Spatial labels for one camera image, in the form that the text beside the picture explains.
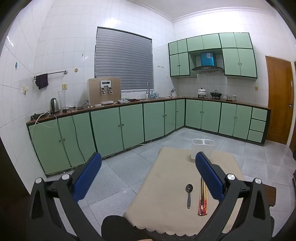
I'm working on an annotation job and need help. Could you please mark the grey window blind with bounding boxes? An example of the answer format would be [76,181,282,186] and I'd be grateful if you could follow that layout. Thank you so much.
[94,27,154,92]

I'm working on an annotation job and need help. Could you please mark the chrome towel bar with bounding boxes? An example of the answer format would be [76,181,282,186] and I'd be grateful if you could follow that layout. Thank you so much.
[33,70,68,80]

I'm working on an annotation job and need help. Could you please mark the clear glass vase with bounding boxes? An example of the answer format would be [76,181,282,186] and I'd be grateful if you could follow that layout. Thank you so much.
[57,91,67,110]

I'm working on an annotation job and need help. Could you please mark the black range hood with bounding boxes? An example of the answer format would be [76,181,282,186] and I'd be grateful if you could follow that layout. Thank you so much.
[191,52,225,74]

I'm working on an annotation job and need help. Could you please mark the green lower kitchen cabinet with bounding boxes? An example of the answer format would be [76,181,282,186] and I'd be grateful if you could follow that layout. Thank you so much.
[26,97,185,175]

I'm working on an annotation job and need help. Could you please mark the beige water dispenser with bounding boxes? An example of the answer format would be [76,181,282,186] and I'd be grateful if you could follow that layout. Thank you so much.
[87,77,122,106]

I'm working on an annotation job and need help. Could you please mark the group of bowls and jars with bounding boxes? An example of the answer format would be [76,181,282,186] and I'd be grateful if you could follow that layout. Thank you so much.
[221,93,238,102]

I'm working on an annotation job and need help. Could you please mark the black power cable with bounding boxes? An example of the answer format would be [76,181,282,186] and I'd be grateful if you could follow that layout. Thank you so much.
[71,115,86,163]

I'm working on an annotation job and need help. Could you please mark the green upper wall cabinets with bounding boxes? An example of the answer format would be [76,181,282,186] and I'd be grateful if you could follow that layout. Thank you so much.
[168,32,258,81]

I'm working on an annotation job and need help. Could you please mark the bundle of red-brown chopsticks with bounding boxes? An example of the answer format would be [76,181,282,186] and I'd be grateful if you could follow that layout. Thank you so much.
[198,176,208,216]

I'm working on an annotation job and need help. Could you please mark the green lower cabinet with drawers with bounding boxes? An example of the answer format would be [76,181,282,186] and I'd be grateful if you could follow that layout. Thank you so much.
[184,97,271,146]

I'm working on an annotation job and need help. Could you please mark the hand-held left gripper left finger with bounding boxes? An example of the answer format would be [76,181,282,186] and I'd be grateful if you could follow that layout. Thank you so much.
[28,152,103,241]

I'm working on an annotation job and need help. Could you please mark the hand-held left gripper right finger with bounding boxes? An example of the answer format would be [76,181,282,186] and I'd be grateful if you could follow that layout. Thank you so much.
[195,152,274,241]

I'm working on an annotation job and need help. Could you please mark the dark hanging towel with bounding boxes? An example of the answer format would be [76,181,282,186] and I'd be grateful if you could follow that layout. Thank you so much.
[35,74,49,90]

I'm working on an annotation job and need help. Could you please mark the white plastic utensil holder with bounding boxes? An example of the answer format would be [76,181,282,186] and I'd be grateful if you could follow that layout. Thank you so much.
[190,138,215,160]

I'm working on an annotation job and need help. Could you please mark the beige scalloped tablecloth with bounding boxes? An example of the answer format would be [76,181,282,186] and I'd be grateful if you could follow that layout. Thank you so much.
[122,147,245,237]

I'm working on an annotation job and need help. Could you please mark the black spoon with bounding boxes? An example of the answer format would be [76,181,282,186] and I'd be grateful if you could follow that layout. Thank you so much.
[186,184,194,209]

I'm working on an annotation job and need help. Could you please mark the white power cable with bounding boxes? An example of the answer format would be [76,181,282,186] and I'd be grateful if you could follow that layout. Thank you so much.
[31,111,58,139]

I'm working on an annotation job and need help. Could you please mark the steel electric kettle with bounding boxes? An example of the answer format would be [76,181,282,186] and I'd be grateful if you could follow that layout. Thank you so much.
[50,98,60,115]

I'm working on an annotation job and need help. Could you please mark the brown wooden door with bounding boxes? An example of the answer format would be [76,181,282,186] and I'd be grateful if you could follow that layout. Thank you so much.
[265,56,294,145]

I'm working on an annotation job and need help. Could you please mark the person's dark trouser leg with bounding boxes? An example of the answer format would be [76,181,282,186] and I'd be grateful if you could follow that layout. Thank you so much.
[101,215,153,241]

